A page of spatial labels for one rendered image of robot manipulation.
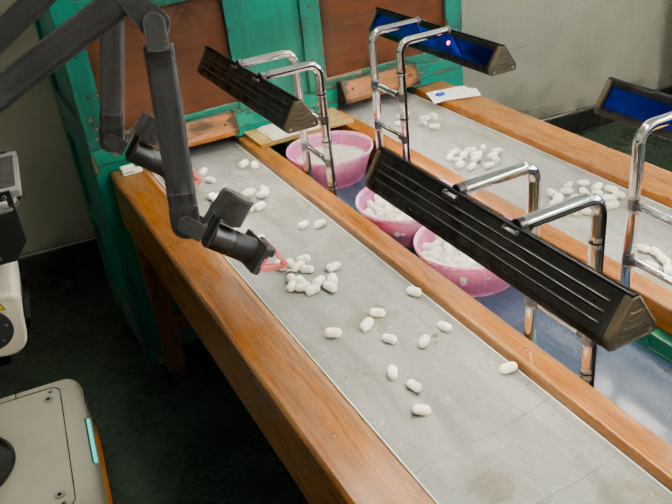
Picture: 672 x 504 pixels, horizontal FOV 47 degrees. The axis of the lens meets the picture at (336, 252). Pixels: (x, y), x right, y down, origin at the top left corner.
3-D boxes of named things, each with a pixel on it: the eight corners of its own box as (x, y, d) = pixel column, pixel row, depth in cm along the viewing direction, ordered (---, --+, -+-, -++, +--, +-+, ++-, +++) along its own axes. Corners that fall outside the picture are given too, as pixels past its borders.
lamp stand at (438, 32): (409, 196, 223) (399, 40, 201) (374, 173, 239) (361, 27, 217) (463, 178, 230) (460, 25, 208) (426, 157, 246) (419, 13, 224)
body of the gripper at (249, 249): (255, 231, 168) (227, 219, 164) (274, 250, 160) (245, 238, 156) (240, 256, 169) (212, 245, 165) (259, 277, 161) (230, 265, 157)
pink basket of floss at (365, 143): (359, 197, 226) (356, 167, 222) (276, 191, 235) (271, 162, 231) (386, 160, 248) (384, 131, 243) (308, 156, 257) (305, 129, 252)
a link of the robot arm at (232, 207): (174, 219, 161) (173, 229, 153) (200, 170, 159) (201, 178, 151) (225, 245, 164) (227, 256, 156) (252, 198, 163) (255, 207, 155)
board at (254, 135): (261, 148, 242) (260, 145, 242) (243, 135, 254) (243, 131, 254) (354, 122, 254) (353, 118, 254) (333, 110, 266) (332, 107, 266)
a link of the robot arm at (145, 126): (103, 139, 195) (100, 144, 187) (124, 98, 193) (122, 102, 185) (147, 162, 198) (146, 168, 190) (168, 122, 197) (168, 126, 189)
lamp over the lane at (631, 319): (609, 354, 97) (613, 306, 94) (364, 187, 146) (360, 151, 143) (656, 332, 100) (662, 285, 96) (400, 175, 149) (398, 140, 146)
